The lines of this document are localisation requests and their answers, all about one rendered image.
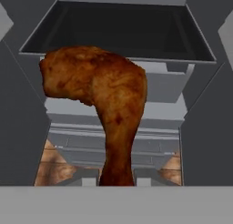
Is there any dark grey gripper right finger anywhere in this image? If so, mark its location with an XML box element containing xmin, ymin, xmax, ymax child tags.
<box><xmin>133</xmin><ymin>168</ymin><xmax>180</xmax><ymax>187</ymax></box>

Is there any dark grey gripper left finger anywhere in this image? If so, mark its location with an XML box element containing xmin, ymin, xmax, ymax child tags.
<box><xmin>55</xmin><ymin>168</ymin><xmax>100</xmax><ymax>187</ymax></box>

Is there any brown roasted chicken drumstick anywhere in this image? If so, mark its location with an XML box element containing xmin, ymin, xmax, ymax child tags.
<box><xmin>38</xmin><ymin>45</ymin><xmax>148</xmax><ymax>187</ymax></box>

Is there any grey fridge door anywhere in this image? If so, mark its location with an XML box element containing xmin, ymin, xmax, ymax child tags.
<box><xmin>0</xmin><ymin>0</ymin><xmax>59</xmax><ymax>187</ymax></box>
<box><xmin>177</xmin><ymin>0</ymin><xmax>233</xmax><ymax>187</ymax></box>

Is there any dark fridge drawer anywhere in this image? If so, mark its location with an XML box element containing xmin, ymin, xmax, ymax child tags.
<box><xmin>17</xmin><ymin>0</ymin><xmax>218</xmax><ymax>66</ymax></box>

